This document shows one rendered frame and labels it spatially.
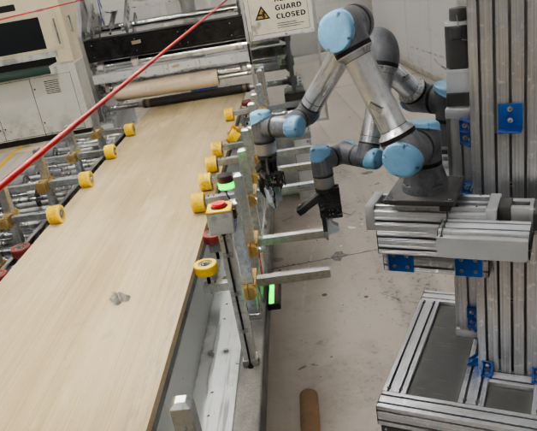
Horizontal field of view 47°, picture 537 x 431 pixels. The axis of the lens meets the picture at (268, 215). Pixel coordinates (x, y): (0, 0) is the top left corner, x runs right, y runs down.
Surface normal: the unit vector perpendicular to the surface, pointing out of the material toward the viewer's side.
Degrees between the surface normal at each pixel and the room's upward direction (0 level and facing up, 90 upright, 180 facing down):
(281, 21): 90
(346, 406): 0
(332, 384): 0
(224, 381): 0
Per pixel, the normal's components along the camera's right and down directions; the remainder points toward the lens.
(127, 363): -0.16, -0.91
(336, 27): -0.58, 0.29
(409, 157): -0.45, 0.52
